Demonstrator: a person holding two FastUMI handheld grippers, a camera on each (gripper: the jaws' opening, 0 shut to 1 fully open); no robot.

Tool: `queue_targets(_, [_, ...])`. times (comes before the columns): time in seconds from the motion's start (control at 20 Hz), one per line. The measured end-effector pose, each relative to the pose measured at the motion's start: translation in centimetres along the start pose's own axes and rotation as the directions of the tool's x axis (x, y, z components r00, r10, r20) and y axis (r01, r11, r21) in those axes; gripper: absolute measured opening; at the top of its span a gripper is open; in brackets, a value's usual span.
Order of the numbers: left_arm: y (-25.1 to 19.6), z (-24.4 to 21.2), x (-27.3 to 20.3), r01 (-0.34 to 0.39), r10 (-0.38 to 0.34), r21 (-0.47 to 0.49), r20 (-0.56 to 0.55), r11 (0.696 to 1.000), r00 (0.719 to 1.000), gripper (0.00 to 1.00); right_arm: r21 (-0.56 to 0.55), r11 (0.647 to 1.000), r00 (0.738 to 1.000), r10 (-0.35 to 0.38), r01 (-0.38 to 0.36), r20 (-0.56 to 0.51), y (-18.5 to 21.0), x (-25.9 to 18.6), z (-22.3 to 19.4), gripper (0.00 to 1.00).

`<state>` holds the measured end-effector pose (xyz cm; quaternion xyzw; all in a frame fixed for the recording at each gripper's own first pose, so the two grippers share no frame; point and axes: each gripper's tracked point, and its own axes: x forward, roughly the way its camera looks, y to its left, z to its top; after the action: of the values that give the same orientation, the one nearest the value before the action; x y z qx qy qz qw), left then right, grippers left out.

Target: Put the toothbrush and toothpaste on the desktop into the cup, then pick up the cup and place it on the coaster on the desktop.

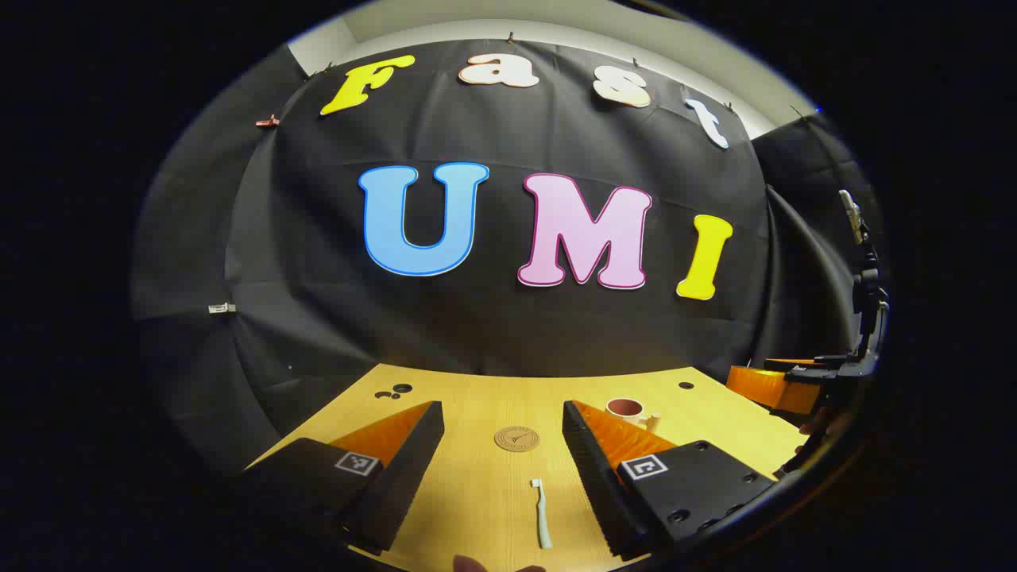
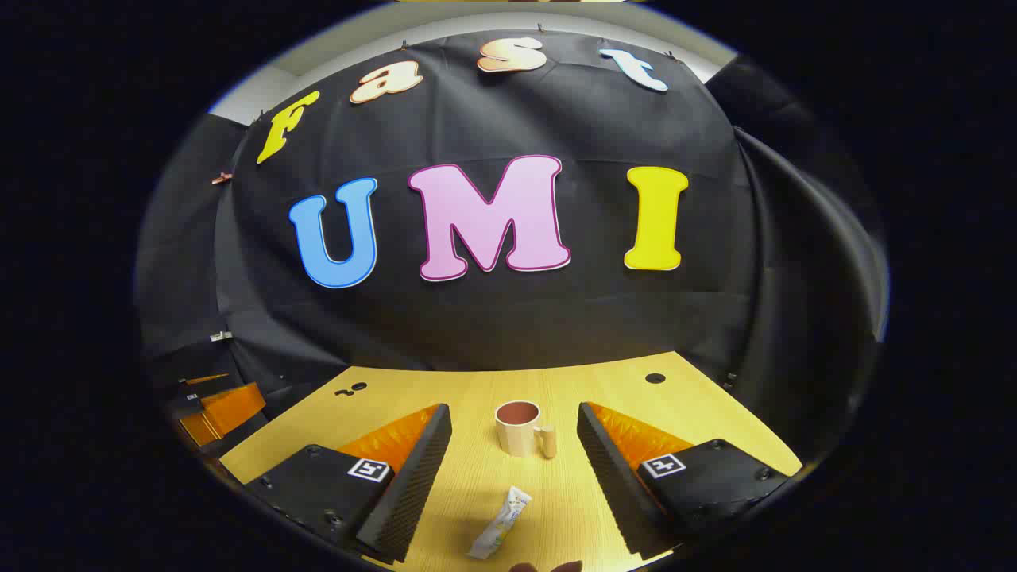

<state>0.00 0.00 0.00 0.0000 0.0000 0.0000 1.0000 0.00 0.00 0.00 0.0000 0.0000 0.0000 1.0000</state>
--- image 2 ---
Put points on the white toothpaste tube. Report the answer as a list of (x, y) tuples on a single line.
[(500, 524)]

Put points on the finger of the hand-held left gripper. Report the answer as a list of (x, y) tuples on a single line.
[(234, 407), (181, 401)]

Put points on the black backdrop cloth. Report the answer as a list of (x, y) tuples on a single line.
[(493, 334)]

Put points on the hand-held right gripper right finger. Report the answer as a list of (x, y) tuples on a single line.
[(612, 477)]

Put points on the wooden desktop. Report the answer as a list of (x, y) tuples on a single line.
[(477, 477)]

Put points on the beige cup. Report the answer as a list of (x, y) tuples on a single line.
[(516, 438)]

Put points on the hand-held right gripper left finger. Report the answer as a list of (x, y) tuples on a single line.
[(413, 485)]

